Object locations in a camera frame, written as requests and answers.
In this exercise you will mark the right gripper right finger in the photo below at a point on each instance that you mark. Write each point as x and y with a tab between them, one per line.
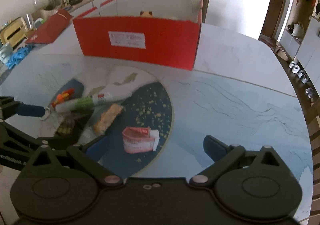
225	158

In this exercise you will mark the red cardboard box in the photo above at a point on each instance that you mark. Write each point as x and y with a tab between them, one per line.
116	30

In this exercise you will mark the round fish pattern mat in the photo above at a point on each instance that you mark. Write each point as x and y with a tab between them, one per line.
149	106

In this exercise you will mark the red paper bag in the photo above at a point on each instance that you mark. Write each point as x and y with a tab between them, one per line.
48	32

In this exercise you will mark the yellow tissue box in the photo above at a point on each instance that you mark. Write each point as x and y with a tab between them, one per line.
14	32

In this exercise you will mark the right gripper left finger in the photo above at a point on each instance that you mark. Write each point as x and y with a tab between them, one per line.
87	157

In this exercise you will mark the blue rubber gloves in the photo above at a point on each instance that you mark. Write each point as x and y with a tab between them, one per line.
19	56

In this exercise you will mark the white sideboard cabinet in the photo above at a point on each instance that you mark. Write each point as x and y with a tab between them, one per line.
84	6

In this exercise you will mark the tan snack bar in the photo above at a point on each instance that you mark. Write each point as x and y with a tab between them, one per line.
107	118

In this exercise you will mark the tan spotted pig toy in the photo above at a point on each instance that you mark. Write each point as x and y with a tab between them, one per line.
146	14

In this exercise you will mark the white green toothpaste tube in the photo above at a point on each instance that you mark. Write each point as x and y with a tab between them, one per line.
92	101

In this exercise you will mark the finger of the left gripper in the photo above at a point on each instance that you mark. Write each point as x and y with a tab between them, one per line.
30	110

